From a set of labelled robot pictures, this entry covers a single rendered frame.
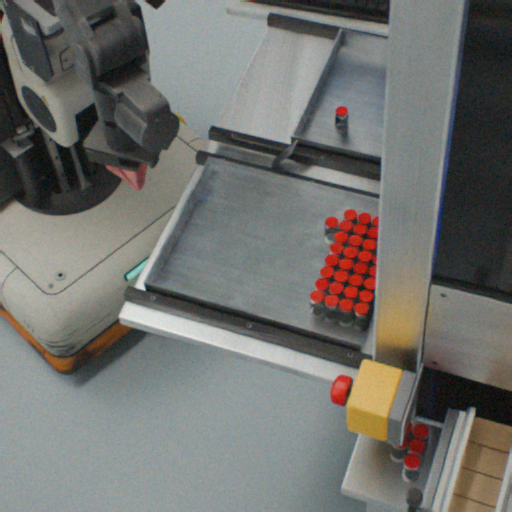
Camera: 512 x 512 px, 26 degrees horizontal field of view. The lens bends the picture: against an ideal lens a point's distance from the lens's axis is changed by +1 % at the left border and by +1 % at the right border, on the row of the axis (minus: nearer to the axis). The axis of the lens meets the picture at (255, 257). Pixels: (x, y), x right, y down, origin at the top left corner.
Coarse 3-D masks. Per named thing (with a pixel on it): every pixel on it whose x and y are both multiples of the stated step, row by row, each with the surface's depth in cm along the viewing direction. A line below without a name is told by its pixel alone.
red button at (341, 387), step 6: (336, 378) 140; (342, 378) 140; (348, 378) 140; (336, 384) 139; (342, 384) 139; (348, 384) 139; (330, 390) 140; (336, 390) 139; (342, 390) 139; (348, 390) 140; (330, 396) 140; (336, 396) 139; (342, 396) 139; (348, 396) 140; (336, 402) 140; (342, 402) 139
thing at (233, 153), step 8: (216, 152) 181; (224, 152) 181; (232, 152) 181; (240, 152) 181; (248, 152) 180; (288, 152) 174; (248, 160) 179; (256, 160) 179; (264, 160) 179; (272, 160) 179; (280, 160) 175
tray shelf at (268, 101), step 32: (288, 32) 197; (256, 64) 192; (288, 64) 192; (320, 64) 191; (256, 96) 188; (288, 96) 187; (256, 128) 184; (288, 128) 183; (288, 160) 179; (128, 320) 163; (160, 320) 163; (192, 320) 162; (224, 352) 160; (256, 352) 158; (288, 352) 158; (352, 384) 154
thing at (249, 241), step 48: (192, 192) 172; (240, 192) 176; (288, 192) 175; (336, 192) 171; (192, 240) 171; (240, 240) 170; (288, 240) 169; (192, 288) 165; (240, 288) 165; (288, 288) 164; (336, 336) 155
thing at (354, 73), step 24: (336, 48) 191; (360, 48) 193; (384, 48) 191; (336, 72) 190; (360, 72) 189; (384, 72) 189; (312, 96) 183; (336, 96) 186; (360, 96) 186; (384, 96) 186; (312, 120) 184; (360, 120) 183; (312, 144) 177; (336, 144) 176; (360, 144) 180
